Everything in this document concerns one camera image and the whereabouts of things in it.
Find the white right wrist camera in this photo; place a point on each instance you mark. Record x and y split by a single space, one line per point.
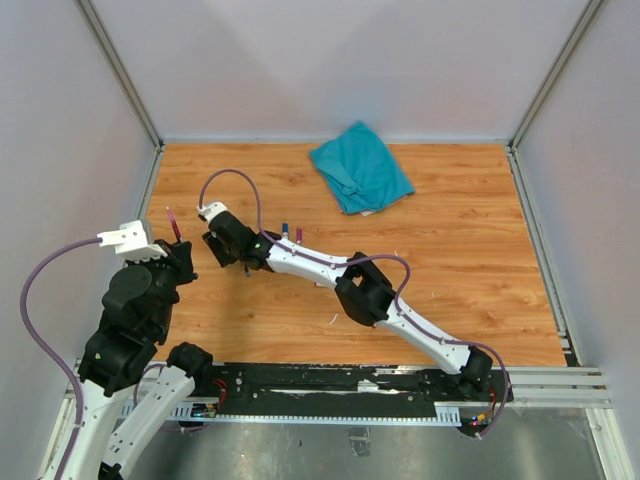
208 212

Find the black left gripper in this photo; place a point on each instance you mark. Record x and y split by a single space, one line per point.
179 256

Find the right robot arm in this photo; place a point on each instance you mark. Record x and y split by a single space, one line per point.
364 292

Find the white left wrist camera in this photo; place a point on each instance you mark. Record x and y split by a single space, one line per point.
133 241

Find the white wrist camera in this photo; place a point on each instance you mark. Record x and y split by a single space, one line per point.
208 212
133 241

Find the pink translucent gel pen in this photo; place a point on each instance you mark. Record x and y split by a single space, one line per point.
174 225

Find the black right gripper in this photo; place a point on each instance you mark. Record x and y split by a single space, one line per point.
215 244

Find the teal folded cloth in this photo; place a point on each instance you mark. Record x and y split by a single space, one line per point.
360 171

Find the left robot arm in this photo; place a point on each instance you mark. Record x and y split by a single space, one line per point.
135 320

